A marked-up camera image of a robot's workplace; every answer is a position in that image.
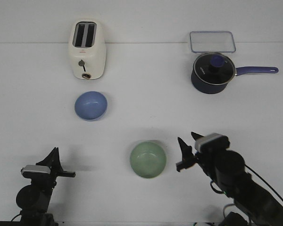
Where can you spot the blue bowl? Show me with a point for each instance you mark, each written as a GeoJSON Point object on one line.
{"type": "Point", "coordinates": [91, 106]}

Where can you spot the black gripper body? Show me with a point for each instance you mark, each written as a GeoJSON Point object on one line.
{"type": "Point", "coordinates": [49, 181]}
{"type": "Point", "coordinates": [205, 161]}

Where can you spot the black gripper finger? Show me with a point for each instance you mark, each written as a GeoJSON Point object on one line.
{"type": "Point", "coordinates": [47, 161]}
{"type": "Point", "coordinates": [186, 150]}
{"type": "Point", "coordinates": [196, 136]}
{"type": "Point", "coordinates": [56, 158]}

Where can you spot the glass lid with blue knob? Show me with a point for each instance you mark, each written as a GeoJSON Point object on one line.
{"type": "Point", "coordinates": [214, 68]}

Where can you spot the clear plastic food container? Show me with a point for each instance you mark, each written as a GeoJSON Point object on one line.
{"type": "Point", "coordinates": [212, 41]}

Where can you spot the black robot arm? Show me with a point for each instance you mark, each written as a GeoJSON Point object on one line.
{"type": "Point", "coordinates": [227, 169]}
{"type": "Point", "coordinates": [34, 199]}

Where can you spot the green bowl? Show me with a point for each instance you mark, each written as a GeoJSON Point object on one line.
{"type": "Point", "coordinates": [148, 159]}

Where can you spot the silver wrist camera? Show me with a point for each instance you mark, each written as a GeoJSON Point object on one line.
{"type": "Point", "coordinates": [213, 141]}
{"type": "Point", "coordinates": [31, 171]}

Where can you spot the cream two-slot toaster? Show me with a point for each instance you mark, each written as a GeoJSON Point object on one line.
{"type": "Point", "coordinates": [87, 49]}

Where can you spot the dark blue saucepan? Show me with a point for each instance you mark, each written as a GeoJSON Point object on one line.
{"type": "Point", "coordinates": [213, 89]}

